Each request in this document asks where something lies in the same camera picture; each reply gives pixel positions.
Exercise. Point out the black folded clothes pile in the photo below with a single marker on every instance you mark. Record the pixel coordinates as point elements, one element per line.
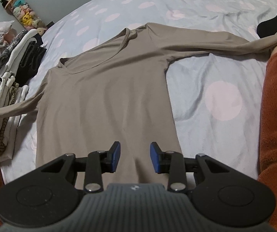
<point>29,60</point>

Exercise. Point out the polka dot bed sheet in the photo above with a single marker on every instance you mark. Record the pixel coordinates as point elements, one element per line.
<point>201,17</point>

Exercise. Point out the stack of folded light clothes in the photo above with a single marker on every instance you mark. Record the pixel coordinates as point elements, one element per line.
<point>0,96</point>

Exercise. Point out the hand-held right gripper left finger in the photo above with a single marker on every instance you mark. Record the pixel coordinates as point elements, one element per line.
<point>116,157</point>

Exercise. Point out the person's black sock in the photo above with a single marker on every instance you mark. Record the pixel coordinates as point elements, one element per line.
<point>273,21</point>

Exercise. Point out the column of plush toys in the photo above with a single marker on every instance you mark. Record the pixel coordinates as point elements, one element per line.
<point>25,12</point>

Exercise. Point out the tan long-sleeve shirt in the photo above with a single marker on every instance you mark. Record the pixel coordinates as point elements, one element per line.
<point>104,89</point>

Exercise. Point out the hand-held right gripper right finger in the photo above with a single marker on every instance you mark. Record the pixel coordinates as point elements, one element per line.
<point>154,158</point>

